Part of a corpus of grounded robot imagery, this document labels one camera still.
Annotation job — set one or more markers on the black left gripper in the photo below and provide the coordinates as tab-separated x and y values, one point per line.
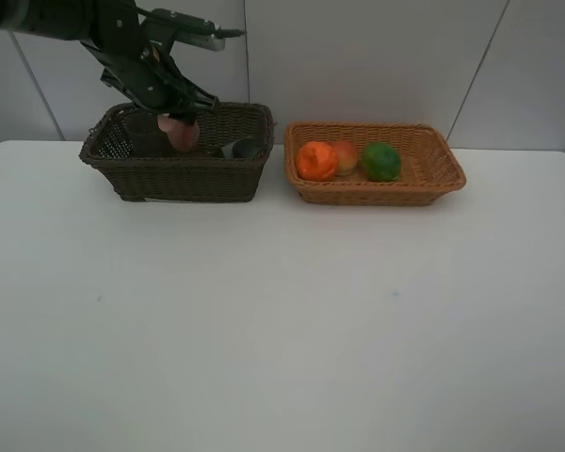
151	81

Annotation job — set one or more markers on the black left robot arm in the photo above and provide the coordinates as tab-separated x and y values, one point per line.
131	43

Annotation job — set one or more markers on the light orange wicker basket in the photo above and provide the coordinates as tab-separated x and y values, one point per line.
429	169

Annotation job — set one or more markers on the grey green object in basket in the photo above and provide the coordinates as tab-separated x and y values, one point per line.
243	148

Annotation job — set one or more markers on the orange tangerine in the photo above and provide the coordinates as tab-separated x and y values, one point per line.
317	161

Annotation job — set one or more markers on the dark brown wicker basket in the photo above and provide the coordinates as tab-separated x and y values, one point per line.
201	175

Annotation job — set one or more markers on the green lime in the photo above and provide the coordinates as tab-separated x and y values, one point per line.
381	162

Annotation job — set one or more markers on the red yellow peach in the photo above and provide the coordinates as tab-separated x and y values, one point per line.
348	157

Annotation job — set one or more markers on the pink bottle white cap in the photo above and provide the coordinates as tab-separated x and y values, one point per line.
182	136

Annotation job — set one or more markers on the translucent purple plastic cup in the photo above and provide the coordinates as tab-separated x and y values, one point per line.
147	139

